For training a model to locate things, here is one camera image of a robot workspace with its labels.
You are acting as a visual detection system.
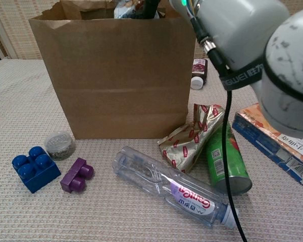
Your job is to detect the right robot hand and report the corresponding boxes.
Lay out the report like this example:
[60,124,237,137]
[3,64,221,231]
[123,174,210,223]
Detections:
[140,0,165,20]

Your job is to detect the silver snack packet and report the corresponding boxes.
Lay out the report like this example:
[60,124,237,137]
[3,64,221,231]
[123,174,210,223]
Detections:
[113,0,167,20]

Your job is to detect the gold red snack wrapper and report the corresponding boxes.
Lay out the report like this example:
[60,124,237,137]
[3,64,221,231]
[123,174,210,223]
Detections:
[158,103,228,173]

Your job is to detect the green chips can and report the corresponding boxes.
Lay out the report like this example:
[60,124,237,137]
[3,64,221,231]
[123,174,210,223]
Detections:
[206,120,253,196]

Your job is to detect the clear plastic water bottle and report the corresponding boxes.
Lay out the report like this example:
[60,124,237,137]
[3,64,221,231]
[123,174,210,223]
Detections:
[112,145,239,229]

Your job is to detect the orange blue cracker box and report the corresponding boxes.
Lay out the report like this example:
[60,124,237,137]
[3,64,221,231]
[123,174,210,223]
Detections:
[231,103,303,187]

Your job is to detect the brown paper bag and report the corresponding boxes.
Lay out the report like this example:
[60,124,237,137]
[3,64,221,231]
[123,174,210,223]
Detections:
[28,0,197,140]

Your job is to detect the dark juice bottle white cap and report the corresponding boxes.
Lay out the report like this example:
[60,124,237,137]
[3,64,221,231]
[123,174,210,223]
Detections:
[190,58,208,90]

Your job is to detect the bamboo folding screen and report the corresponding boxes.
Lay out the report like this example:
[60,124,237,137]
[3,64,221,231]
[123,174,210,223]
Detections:
[0,0,303,61]

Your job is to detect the small round clear container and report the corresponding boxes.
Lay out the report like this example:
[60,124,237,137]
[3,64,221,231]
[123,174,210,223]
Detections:
[43,130,76,161]

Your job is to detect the purple building block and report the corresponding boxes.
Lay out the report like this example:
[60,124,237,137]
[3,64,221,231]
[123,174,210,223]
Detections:
[60,157,94,194]

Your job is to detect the blue building block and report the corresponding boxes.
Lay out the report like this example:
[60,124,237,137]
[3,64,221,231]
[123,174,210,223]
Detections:
[12,146,62,194]

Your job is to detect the white woven tablecloth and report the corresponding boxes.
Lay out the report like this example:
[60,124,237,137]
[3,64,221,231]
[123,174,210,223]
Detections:
[0,57,303,242]

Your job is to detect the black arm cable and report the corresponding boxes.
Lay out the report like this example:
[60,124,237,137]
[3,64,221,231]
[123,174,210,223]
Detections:
[190,15,248,242]

